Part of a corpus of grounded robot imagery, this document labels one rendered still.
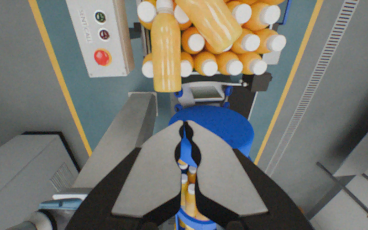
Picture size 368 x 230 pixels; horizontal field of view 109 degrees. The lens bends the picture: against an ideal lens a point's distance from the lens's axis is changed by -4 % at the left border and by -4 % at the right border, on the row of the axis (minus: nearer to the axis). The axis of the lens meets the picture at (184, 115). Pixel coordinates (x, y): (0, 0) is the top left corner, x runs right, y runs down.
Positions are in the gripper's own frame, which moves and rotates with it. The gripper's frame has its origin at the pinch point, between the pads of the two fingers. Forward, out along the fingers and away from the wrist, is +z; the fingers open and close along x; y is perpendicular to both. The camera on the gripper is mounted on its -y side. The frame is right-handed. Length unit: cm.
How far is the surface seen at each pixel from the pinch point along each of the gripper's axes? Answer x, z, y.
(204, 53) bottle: 6.5, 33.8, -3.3
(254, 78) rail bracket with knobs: 26.4, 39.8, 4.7
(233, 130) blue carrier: 16.6, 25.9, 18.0
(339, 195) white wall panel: 336, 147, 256
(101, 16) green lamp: -17.7, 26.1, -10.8
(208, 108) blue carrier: 11.6, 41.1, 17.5
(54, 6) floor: -106, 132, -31
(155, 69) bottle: -6.1, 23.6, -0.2
